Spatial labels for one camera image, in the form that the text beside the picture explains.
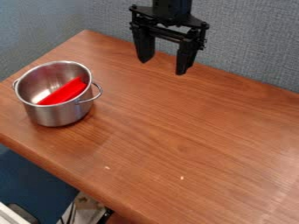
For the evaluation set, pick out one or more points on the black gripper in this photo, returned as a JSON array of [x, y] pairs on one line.
[[169, 20]]

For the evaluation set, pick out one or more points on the red rectangular block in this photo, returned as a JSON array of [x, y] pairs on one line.
[[69, 91]]

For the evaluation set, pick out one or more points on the stainless steel pot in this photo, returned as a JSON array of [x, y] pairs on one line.
[[41, 81]]

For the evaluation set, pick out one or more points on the white object at corner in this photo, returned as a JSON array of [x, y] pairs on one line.
[[9, 217]]

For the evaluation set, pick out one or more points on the metal table leg frame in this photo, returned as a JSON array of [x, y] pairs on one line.
[[85, 211]]

